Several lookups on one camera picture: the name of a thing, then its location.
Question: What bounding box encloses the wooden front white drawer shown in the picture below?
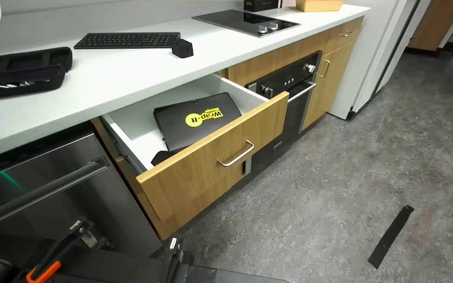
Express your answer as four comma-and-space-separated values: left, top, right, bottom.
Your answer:
89, 72, 291, 241

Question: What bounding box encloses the wooden upper drawer front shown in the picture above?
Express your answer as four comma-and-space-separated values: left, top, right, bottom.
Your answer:
317, 15, 365, 57

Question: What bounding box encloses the black folder with yellow logo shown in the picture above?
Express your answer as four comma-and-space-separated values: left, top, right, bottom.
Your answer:
152, 90, 243, 153

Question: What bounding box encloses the small black pouch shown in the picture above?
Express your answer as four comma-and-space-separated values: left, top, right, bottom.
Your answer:
149, 149, 179, 167

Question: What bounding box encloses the black built-in oven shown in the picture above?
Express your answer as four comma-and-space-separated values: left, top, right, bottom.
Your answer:
245, 50, 324, 175

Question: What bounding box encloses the small black box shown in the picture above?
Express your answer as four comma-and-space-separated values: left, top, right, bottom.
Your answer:
170, 37, 195, 59

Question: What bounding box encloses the wooden cabinet door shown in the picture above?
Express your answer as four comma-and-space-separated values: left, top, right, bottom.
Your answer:
300, 37, 358, 131

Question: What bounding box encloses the black glass cooktop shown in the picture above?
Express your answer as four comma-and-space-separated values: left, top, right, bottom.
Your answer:
190, 7, 302, 37

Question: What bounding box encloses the black countertop appliance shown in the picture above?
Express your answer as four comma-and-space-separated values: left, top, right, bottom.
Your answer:
242, 0, 281, 12

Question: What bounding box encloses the black keyboard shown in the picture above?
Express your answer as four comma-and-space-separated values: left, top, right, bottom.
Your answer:
72, 31, 182, 50

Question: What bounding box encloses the wooden block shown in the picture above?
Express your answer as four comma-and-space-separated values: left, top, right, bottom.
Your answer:
294, 0, 346, 13

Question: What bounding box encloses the white refrigerator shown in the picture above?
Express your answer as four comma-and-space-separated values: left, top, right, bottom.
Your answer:
327, 0, 421, 120

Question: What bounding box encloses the stainless steel dishwasher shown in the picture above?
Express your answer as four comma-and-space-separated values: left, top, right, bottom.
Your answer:
0, 122, 163, 263

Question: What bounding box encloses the black strip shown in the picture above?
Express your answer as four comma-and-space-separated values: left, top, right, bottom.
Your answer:
366, 202, 415, 270

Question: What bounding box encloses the black zipper case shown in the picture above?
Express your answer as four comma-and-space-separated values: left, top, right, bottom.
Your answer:
0, 45, 74, 103

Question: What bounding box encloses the tall wooden cabinet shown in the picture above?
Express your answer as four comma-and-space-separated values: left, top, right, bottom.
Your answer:
407, 0, 453, 51

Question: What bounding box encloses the silver drawer handle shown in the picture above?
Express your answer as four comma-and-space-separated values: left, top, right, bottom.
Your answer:
215, 138, 256, 169

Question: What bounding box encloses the silver oven handle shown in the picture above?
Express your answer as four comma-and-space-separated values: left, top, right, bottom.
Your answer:
286, 79, 317, 105

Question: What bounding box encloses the silver cabinet door handle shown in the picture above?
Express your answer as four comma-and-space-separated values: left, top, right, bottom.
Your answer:
317, 56, 333, 79

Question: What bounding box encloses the dark dishwasher handle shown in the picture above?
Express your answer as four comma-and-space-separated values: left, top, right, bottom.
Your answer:
0, 158, 110, 235

